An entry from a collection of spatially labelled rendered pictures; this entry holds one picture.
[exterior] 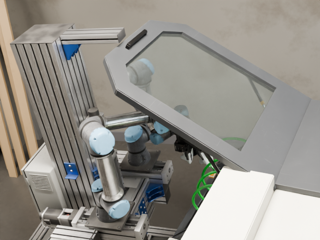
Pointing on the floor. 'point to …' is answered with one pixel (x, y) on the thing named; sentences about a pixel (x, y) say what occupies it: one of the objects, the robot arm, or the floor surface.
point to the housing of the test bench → (297, 187)
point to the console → (232, 206)
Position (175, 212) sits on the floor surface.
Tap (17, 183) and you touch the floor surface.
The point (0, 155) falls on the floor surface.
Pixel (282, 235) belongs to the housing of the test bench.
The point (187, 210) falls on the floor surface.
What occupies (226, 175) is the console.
